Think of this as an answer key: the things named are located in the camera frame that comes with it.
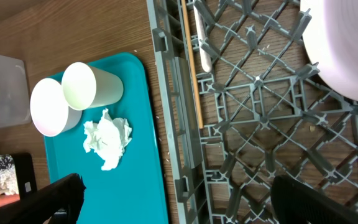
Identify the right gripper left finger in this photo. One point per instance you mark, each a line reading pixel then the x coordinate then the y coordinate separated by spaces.
pixel 59 202

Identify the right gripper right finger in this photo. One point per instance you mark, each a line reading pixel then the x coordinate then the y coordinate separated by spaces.
pixel 294 202

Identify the orange carrot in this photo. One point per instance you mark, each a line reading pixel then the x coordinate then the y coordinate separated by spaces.
pixel 8 199

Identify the white napkin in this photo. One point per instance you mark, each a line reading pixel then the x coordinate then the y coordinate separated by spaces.
pixel 108 139

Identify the white bowl with scraps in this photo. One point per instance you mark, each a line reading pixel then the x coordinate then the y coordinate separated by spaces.
pixel 49 109

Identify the grey dishwasher rack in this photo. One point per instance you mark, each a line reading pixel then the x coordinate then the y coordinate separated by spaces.
pixel 265 110

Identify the white paper cup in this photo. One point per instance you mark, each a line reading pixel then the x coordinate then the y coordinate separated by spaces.
pixel 85 87

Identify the white round plate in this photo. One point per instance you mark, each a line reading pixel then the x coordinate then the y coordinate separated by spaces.
pixel 331 41

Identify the black plastic tray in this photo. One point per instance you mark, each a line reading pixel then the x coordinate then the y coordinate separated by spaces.
pixel 25 174

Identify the teal serving tray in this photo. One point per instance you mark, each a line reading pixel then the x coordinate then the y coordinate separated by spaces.
pixel 134 191

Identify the clear plastic bin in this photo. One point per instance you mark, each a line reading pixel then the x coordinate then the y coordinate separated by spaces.
pixel 14 93

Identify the wooden chopstick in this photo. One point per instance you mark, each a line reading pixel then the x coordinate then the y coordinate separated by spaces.
pixel 192 64

